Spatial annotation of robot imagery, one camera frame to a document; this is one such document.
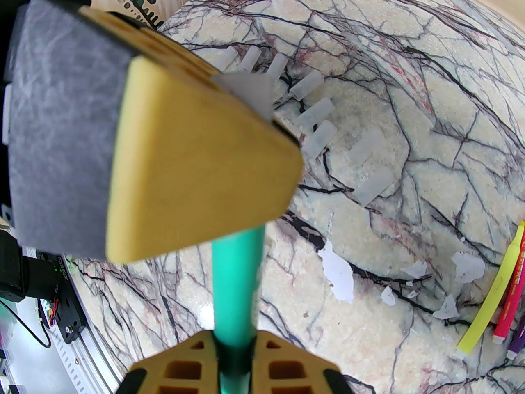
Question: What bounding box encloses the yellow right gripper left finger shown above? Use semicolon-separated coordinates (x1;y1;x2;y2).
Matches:
127;331;218;394

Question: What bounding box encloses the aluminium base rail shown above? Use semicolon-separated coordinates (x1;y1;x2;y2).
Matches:
57;331;128;394

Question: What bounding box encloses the red black power cable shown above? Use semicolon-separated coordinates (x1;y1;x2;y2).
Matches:
41;297;63;328

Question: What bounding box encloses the yellow highlighter pen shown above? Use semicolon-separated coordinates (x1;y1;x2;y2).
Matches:
457;220;525;354

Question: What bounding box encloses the thin green marker pen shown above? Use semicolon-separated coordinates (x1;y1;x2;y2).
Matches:
212;223;266;394

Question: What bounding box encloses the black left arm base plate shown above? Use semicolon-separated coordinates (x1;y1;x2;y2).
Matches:
52;289;89;344

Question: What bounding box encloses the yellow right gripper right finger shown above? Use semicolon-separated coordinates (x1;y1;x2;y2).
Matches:
254;330;347;394

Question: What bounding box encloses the translucent pen cap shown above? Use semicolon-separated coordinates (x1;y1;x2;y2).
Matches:
289;70;324;99
301;121;337;160
267;53;288;79
240;47;261;72
297;97;335;128
355;167;394;206
349;130;384;161
221;47;238;73

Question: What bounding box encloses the pink marker pen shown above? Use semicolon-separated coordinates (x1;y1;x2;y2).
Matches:
492;236;525;344

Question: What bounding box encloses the purple marker pen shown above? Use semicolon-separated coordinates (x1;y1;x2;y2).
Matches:
507;314;525;360

